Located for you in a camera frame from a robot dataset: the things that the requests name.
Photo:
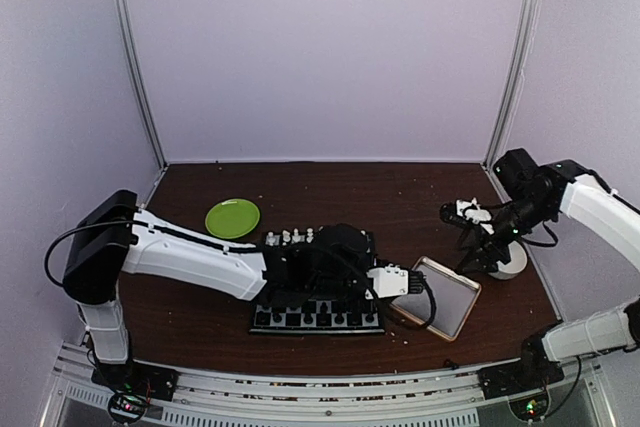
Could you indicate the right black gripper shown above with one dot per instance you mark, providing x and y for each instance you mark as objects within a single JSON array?
[{"x": 481, "y": 248}]

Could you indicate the black white chess board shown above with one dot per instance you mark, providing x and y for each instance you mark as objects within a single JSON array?
[{"x": 318, "y": 284}]

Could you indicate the black king piece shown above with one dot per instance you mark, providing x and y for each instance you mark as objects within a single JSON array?
[{"x": 324, "y": 317}]

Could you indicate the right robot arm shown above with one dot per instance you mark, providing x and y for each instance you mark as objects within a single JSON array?
[{"x": 599, "y": 231}]

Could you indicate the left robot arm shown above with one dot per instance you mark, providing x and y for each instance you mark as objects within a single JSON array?
[{"x": 119, "y": 237}]

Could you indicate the white bowl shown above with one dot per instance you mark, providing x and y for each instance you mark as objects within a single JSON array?
[{"x": 516, "y": 265}]

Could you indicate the wooden metal tray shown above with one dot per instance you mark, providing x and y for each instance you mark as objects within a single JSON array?
[{"x": 447, "y": 310}]

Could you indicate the white rook piece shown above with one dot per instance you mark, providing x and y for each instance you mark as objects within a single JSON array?
[{"x": 270, "y": 239}]

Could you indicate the green plate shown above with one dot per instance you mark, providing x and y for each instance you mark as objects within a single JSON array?
[{"x": 232, "y": 218}]

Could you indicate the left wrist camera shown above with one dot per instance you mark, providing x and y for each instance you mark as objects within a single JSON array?
[{"x": 393, "y": 281}]

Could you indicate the right aluminium frame post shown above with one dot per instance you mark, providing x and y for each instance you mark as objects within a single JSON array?
[{"x": 514, "y": 81}]

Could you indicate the aluminium frame post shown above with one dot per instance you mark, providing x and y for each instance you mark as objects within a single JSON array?
[
  {"x": 137, "y": 82},
  {"x": 514, "y": 81}
]

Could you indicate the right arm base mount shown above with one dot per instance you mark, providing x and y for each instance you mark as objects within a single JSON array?
[{"x": 513, "y": 378}]

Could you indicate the front aluminium rail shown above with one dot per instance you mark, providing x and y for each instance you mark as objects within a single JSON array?
[{"x": 445, "y": 397}]

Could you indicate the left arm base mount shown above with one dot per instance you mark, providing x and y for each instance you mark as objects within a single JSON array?
[{"x": 156, "y": 383}]

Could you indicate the left aluminium frame post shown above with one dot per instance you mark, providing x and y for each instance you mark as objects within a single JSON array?
[{"x": 137, "y": 82}]

